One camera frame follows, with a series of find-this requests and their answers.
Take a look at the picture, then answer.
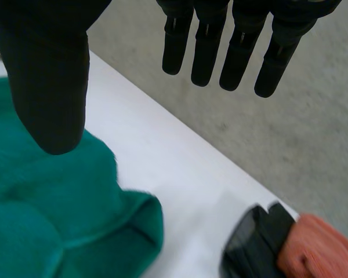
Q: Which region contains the teal towel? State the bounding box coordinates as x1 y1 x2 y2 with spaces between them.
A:
0 76 165 278

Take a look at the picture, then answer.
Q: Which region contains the coral towel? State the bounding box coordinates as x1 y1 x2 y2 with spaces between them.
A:
276 213 348 278

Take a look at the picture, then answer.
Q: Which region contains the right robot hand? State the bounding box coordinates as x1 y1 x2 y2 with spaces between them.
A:
0 0 343 98

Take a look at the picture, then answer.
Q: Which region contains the black bin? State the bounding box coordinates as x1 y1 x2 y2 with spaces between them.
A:
220 202 298 278

